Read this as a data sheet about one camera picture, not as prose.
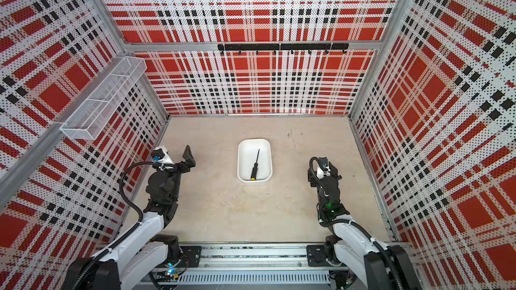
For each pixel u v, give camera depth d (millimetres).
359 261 521
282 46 883
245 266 738
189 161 735
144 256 553
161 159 657
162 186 595
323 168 691
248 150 1035
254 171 953
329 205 658
